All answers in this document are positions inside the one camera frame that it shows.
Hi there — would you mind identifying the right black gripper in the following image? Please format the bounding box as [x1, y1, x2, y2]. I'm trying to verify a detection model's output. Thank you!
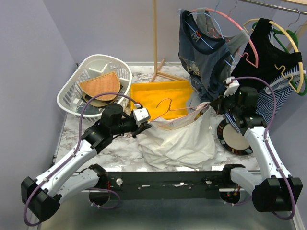
[210, 90, 243, 116]

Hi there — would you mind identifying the white tank top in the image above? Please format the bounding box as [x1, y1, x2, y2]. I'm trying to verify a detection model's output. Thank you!
[137, 103, 216, 170]

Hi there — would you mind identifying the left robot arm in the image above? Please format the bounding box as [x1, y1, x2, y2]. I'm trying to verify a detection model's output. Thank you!
[21, 103, 151, 226]

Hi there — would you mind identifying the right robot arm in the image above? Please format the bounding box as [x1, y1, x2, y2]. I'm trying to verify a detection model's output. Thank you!
[211, 87, 303, 214]

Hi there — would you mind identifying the blue white striped top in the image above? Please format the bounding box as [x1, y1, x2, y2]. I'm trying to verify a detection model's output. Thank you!
[224, 26, 307, 134]

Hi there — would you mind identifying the thick pink hanger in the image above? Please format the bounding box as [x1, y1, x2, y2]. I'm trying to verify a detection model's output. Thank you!
[193, 8, 259, 68]

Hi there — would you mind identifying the blue tank top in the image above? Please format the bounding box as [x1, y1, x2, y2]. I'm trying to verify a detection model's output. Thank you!
[178, 10, 231, 102]

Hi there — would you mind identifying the black tank top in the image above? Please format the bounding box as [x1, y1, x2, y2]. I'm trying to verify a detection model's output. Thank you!
[225, 17, 302, 106]

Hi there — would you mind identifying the grey tank top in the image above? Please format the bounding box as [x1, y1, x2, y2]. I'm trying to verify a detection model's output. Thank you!
[186, 7, 250, 113]

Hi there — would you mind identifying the white plastic hanger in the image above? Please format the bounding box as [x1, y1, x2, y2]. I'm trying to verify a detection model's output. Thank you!
[270, 68, 300, 91]

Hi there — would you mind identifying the cream yellow hanger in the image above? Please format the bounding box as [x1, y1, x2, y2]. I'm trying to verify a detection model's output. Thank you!
[242, 18, 305, 94]

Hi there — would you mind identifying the green hanger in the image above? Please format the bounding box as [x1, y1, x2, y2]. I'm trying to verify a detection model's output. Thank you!
[251, 21, 307, 96]

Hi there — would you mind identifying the yellow plastic tray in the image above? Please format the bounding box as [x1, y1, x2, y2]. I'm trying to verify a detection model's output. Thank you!
[130, 80, 193, 120]

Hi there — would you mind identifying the round black cream plate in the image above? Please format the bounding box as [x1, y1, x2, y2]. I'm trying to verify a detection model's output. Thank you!
[217, 118, 253, 156]

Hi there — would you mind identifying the orange wicker fan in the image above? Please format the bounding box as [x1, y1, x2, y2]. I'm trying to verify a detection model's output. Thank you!
[79, 71, 120, 97]

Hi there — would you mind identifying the wooden rack stand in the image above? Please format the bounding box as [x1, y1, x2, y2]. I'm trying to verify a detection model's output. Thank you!
[151, 0, 185, 82]

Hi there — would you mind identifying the white laundry basket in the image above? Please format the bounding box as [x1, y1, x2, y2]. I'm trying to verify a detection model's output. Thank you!
[57, 54, 132, 119]

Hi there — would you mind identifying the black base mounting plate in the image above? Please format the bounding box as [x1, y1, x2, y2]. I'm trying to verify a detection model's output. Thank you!
[89, 164, 251, 206]

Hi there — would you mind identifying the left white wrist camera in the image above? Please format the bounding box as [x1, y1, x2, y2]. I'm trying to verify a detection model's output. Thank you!
[132, 103, 151, 126]

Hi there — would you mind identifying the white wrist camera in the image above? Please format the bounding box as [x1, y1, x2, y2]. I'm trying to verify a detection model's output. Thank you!
[132, 103, 151, 126]
[223, 77, 240, 98]

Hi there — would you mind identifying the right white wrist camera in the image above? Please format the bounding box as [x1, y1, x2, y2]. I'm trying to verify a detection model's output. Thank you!
[223, 77, 240, 98]

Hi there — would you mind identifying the light blue wire hanger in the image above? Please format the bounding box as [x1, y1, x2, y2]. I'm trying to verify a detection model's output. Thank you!
[178, 0, 237, 68]

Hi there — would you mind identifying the metal clothes rail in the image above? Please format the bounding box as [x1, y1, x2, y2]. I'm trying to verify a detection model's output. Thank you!
[239, 0, 307, 15]

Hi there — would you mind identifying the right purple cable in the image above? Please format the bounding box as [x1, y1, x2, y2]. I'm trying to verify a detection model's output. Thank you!
[225, 76, 296, 220]

